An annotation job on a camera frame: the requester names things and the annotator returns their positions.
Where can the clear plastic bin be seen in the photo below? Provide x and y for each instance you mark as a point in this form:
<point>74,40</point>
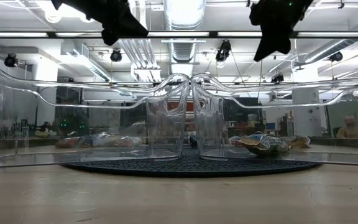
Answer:
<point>73,155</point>
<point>322,157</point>

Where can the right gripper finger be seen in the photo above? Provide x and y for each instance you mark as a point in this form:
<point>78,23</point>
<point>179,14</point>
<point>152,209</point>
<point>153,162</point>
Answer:
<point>286,37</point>
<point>267,40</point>

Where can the blue red-ended granola bar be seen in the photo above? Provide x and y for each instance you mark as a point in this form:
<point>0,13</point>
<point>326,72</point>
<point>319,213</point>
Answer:
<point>67,142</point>
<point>101,140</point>

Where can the round dark mat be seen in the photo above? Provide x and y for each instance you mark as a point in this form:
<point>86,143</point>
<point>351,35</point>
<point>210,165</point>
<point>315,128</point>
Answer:
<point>191,169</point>

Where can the white building column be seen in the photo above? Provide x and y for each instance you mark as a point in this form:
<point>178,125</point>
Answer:
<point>43,93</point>
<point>306,112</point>

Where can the person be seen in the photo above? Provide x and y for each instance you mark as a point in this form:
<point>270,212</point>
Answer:
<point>350,121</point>

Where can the black hanging spotlight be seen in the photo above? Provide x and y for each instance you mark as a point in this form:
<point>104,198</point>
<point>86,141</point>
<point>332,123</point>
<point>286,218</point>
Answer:
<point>116,56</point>
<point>223,51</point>
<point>11,60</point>
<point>336,56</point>
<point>278,78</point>

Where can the black beam with light strips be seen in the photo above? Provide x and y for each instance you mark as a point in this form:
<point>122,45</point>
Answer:
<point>182,34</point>

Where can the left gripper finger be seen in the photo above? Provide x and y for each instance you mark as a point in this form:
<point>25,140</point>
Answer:
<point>109,34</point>
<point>132,26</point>

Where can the silver ventilation duct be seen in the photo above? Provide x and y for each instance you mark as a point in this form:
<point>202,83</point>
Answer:
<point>183,18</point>

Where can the blue orange granola bar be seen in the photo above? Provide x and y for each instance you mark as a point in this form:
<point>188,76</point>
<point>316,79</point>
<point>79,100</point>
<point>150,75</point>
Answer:
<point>264,144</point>

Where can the black cabinet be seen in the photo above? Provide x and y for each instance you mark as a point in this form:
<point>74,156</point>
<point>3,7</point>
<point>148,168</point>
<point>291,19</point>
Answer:
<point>244,115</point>

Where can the red cabinet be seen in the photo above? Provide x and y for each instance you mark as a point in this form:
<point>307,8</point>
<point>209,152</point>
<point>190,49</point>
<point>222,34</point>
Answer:
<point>177,106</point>

